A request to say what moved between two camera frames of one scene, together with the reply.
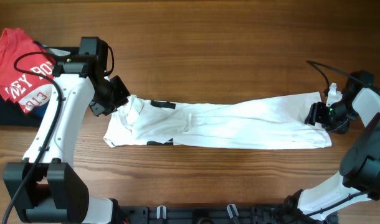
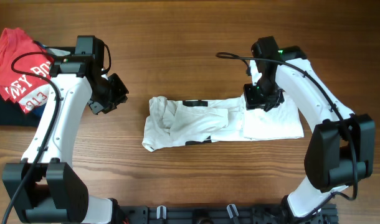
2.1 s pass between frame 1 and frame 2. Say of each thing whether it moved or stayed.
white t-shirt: moved
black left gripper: stayed
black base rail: stayed
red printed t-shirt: stayed
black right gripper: moved
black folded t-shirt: stayed
